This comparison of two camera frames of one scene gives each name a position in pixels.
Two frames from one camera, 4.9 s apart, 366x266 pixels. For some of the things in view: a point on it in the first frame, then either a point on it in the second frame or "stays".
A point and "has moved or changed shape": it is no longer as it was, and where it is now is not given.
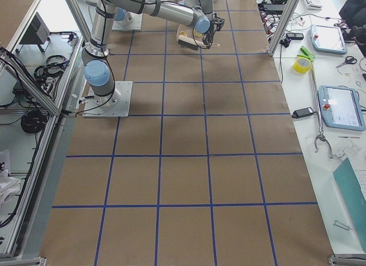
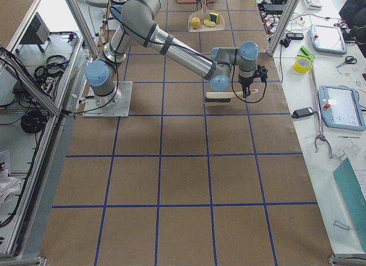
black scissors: [349, 59] stays
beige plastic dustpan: [191, 32] has moved or changed shape
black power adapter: [303, 112] stays
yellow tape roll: [301, 64] stays
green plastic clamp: [308, 55] stays
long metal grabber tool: [321, 137] stays
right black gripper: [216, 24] to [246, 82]
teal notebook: [352, 197] stays
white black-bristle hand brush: [193, 44] to [224, 96]
